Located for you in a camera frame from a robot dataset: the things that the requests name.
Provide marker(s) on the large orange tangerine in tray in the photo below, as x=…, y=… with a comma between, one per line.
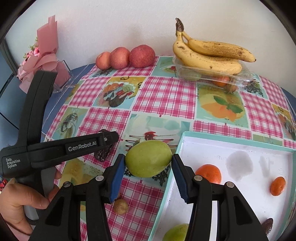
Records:
x=210, y=172

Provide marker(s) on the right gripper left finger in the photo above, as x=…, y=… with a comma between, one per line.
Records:
x=61, y=219

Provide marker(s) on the white tray teal rim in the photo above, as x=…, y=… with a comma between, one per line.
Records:
x=251, y=166

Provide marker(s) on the small orange tangerine in tray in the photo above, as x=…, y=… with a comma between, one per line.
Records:
x=277, y=186

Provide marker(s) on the red apple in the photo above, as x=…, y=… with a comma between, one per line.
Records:
x=142, y=56
x=103, y=61
x=120, y=58

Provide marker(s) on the person left hand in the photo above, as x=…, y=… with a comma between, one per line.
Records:
x=13, y=198

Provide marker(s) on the dark date small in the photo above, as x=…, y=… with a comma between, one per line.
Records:
x=267, y=225

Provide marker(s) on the yellow banana bunch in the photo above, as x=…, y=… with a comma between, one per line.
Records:
x=209, y=55

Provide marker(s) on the pink wrapped flower bouquet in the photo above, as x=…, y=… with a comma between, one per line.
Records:
x=42, y=55

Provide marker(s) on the green plum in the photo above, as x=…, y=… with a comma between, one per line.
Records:
x=176, y=233
x=148, y=158

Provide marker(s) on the left red apple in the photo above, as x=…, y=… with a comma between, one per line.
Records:
x=103, y=61

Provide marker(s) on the blue checked tablecloth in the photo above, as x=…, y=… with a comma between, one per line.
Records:
x=57, y=99

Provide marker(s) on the small brown longan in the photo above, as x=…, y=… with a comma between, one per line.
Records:
x=120, y=206

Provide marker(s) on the right red apple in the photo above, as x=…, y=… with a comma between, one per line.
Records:
x=142, y=56

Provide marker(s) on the pink plaid fruit tablecloth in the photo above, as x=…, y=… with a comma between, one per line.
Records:
x=152, y=103

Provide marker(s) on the clear glass vase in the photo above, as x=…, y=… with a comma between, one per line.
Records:
x=64, y=74

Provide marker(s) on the clear plastic fruit container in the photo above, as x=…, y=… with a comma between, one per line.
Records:
x=230, y=83

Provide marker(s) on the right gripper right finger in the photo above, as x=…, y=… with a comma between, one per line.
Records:
x=236, y=219

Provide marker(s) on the middle red apple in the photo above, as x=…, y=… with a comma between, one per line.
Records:
x=120, y=58

